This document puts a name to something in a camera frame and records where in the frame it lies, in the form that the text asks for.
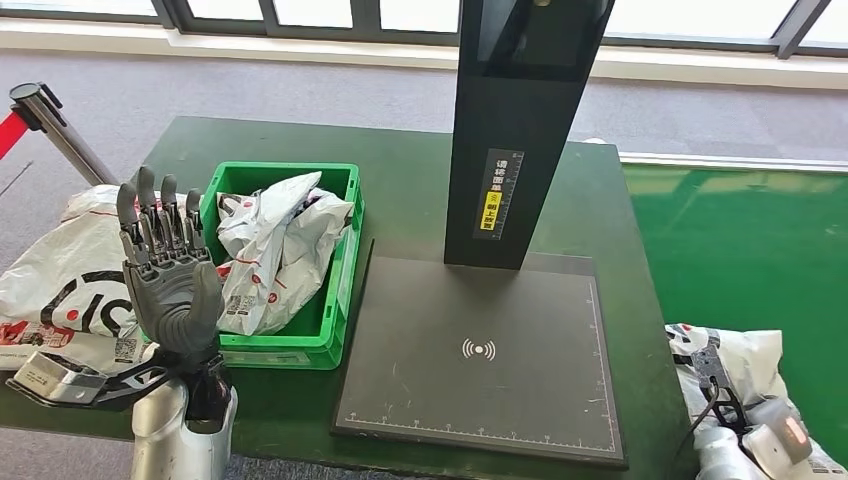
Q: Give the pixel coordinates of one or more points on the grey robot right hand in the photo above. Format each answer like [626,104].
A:
[778,430]

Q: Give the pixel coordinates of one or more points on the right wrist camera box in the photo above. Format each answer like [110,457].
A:
[709,371]

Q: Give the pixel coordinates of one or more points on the dark window frame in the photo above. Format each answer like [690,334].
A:
[371,22]

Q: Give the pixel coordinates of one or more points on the black yellow ruler sticker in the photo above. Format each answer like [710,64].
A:
[498,195]

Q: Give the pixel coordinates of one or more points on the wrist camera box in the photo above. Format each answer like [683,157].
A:
[56,378]
[709,371]

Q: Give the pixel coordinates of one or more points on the black inbound scanner machine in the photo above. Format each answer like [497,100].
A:
[464,318]

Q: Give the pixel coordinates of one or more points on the green plastic crate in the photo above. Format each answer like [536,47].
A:
[331,331]

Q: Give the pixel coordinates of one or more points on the dark green table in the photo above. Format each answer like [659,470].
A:
[397,172]

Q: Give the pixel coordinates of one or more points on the red barrier belt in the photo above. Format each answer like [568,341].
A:
[12,136]

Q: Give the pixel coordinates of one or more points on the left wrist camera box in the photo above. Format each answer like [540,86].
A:
[56,378]

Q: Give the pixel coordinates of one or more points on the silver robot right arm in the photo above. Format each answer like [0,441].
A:
[719,457]

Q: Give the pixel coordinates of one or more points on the large white parcel bag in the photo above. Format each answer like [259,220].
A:
[60,278]

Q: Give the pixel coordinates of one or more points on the silver stanchion post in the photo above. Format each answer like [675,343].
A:
[63,136]

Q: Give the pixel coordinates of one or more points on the small white parcel bag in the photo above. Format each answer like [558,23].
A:
[311,265]

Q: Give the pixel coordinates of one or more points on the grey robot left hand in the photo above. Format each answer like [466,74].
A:
[172,298]

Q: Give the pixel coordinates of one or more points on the white window sill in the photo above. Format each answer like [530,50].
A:
[265,50]

